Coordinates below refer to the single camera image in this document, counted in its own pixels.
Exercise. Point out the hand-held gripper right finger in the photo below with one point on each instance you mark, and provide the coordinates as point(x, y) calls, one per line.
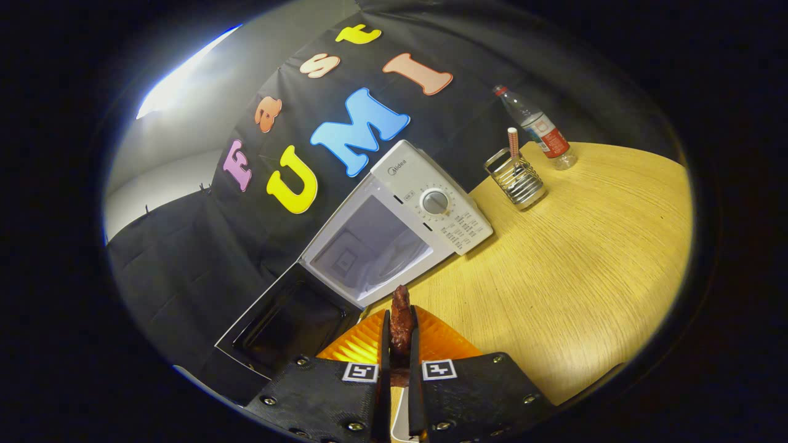
point(417, 400)

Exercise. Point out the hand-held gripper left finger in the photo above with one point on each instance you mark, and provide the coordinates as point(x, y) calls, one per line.
point(383, 381)

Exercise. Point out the reddish brown meat strip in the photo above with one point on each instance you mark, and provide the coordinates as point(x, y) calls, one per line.
point(400, 326)

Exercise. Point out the white toaster oven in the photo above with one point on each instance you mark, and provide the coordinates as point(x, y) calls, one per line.
point(431, 178)

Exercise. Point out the small white ribbed dish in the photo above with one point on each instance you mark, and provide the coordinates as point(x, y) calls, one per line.
point(400, 418)

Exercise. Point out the black backdrop cloth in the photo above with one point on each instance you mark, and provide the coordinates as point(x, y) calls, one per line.
point(184, 277)

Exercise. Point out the striped pink straw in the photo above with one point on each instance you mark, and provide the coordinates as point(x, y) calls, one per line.
point(513, 144)

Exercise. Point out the clear bottle with red label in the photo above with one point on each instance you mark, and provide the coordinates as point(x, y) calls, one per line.
point(545, 135)

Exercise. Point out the ceiling light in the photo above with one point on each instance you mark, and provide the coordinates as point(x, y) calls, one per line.
point(178, 80)

